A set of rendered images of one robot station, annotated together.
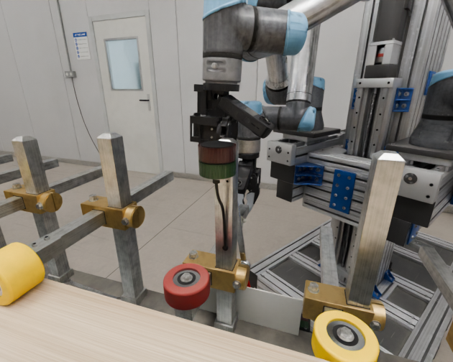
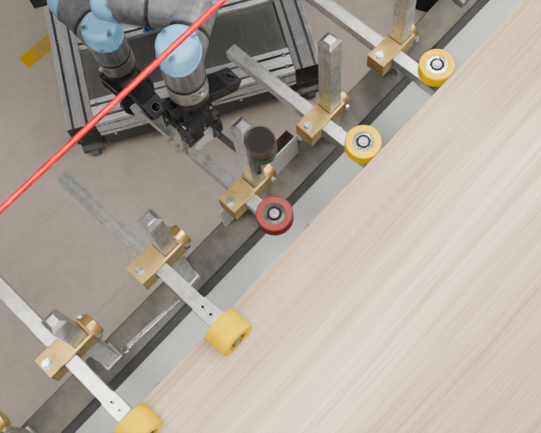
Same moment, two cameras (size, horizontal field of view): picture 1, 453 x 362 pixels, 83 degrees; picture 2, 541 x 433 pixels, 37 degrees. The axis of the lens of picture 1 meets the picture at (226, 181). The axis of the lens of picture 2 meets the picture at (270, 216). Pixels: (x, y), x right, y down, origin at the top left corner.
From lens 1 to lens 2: 1.39 m
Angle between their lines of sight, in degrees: 59
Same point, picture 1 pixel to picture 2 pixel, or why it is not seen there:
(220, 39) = (201, 77)
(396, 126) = not seen: outside the picture
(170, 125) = not seen: outside the picture
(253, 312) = not seen: hidden behind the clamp
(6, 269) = (243, 324)
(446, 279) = (337, 15)
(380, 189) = (334, 60)
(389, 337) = (265, 33)
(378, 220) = (336, 70)
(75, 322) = (282, 291)
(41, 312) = (262, 314)
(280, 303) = (284, 152)
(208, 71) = (195, 100)
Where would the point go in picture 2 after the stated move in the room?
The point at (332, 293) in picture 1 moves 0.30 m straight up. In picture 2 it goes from (317, 115) to (315, 45)
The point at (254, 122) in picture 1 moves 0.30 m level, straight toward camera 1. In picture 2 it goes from (231, 88) to (370, 160)
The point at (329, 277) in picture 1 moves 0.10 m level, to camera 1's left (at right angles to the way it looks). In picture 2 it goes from (299, 103) to (281, 139)
